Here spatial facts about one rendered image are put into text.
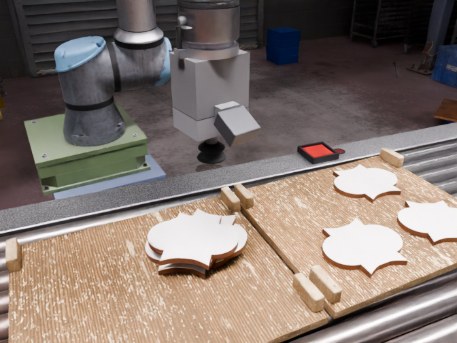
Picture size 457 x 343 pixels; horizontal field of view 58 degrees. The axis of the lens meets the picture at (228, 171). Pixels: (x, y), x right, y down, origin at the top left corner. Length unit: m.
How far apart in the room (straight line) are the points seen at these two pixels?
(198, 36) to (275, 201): 0.43
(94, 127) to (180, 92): 0.52
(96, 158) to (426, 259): 0.74
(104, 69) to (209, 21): 0.54
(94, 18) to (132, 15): 4.35
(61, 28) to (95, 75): 4.30
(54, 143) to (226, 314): 0.66
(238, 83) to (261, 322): 0.33
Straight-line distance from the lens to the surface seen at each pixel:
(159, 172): 1.08
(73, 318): 0.65
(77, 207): 0.91
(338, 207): 0.84
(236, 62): 0.54
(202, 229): 0.69
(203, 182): 0.94
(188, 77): 0.52
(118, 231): 0.78
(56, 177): 1.05
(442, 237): 0.81
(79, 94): 1.02
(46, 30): 5.28
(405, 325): 0.69
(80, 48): 1.00
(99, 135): 1.04
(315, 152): 1.06
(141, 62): 1.01
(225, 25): 0.51
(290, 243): 0.74
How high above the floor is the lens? 1.40
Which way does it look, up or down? 29 degrees down
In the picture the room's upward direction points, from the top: straight up
